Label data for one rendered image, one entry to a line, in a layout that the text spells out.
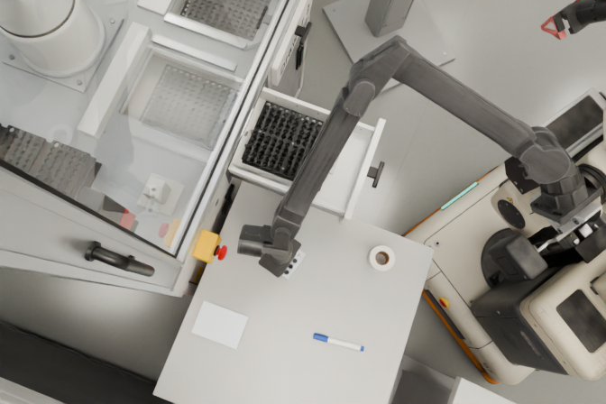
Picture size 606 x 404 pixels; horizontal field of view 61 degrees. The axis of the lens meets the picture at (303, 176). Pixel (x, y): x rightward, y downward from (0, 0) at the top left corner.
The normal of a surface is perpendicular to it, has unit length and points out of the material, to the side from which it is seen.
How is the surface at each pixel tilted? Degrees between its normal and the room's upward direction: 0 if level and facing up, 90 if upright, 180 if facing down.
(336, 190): 0
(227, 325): 0
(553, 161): 47
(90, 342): 0
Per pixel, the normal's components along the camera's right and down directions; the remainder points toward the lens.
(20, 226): 0.94, 0.35
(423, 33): 0.12, -0.29
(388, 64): -0.09, 0.52
